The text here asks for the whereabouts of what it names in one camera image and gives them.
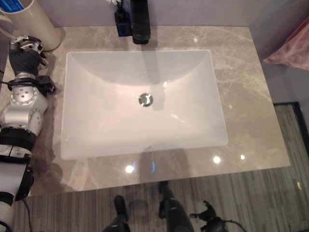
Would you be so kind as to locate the pink towel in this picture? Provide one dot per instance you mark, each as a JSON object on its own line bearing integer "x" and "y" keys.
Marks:
{"x": 290, "y": 48}

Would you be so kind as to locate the robot left arm silver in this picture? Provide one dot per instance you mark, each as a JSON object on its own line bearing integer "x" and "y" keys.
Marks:
{"x": 23, "y": 108}

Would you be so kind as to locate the white sink basin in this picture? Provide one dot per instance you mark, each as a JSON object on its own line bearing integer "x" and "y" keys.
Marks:
{"x": 135, "y": 116}

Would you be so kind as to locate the white blue toothpaste tube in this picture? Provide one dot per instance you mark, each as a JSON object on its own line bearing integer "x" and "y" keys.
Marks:
{"x": 14, "y": 6}

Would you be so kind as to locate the dark blue small vase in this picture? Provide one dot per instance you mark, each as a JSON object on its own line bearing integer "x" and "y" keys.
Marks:
{"x": 123, "y": 24}

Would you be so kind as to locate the black faucet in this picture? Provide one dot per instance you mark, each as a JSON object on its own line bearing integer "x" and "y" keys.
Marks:
{"x": 140, "y": 21}

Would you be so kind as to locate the beige cup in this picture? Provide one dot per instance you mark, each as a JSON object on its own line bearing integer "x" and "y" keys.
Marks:
{"x": 36, "y": 26}

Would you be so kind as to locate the white flower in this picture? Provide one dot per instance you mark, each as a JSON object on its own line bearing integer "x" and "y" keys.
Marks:
{"x": 113, "y": 1}

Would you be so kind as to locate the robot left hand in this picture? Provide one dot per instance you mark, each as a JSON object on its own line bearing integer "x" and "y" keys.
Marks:
{"x": 25, "y": 60}

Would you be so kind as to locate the robot left leg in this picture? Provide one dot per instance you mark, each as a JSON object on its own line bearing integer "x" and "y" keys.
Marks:
{"x": 120, "y": 207}

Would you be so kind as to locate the small yellow scrap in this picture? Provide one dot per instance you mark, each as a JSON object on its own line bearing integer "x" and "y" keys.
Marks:
{"x": 299, "y": 185}

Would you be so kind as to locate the chrome sink drain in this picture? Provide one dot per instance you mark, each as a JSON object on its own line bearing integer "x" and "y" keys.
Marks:
{"x": 145, "y": 99}

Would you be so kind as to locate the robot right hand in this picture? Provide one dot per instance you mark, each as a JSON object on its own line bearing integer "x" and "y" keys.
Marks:
{"x": 212, "y": 221}

